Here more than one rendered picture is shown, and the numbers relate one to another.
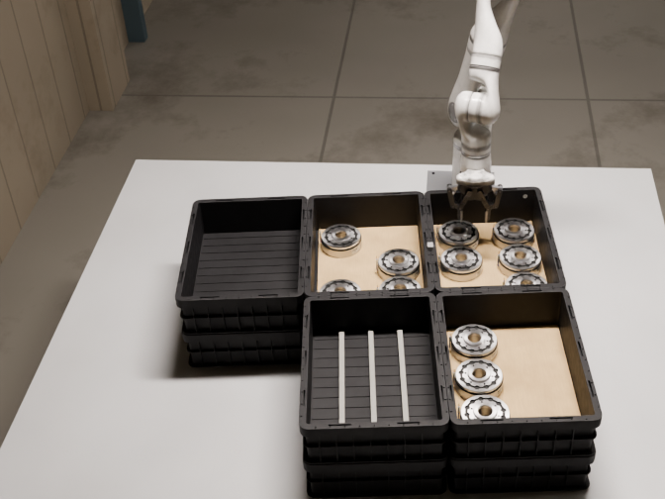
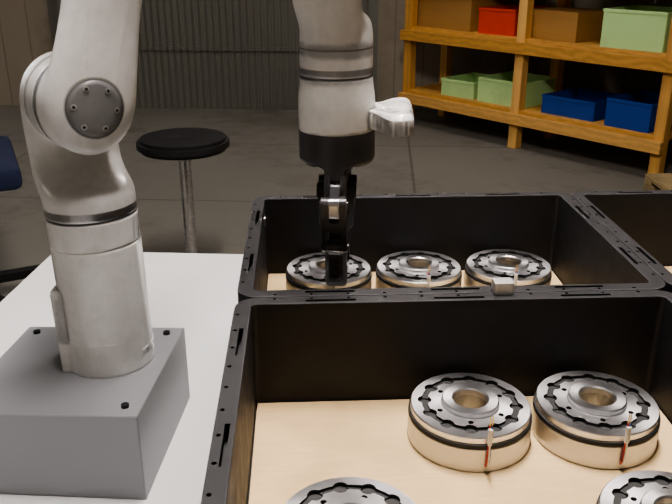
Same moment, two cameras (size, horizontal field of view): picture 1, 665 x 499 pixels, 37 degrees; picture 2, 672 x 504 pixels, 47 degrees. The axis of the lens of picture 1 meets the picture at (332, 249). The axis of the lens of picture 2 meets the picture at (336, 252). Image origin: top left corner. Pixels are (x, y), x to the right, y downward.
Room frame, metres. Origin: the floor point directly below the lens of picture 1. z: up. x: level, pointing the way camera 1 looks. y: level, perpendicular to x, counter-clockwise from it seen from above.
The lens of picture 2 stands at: (2.09, 0.39, 1.22)
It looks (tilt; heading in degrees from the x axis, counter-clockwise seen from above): 22 degrees down; 265
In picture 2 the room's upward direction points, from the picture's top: straight up
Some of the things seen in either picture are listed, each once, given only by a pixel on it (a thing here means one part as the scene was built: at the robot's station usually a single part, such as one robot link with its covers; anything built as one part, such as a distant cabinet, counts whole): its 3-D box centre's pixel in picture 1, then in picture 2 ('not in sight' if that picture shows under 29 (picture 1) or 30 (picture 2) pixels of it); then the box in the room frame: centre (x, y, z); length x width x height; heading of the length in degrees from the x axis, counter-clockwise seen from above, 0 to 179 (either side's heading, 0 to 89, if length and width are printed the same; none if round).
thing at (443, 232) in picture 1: (458, 232); not in sight; (2.03, -0.32, 0.86); 0.10 x 0.10 x 0.01
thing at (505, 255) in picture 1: (520, 256); (418, 268); (1.91, -0.46, 0.86); 0.10 x 0.10 x 0.01
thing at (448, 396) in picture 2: (398, 259); (470, 400); (1.93, -0.16, 0.86); 0.05 x 0.05 x 0.01
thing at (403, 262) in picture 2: (520, 255); (418, 264); (1.91, -0.46, 0.86); 0.05 x 0.05 x 0.01
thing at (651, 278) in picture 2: (490, 239); (430, 245); (1.92, -0.39, 0.92); 0.40 x 0.30 x 0.02; 177
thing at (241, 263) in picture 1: (247, 264); not in sight; (1.94, 0.21, 0.87); 0.40 x 0.30 x 0.11; 177
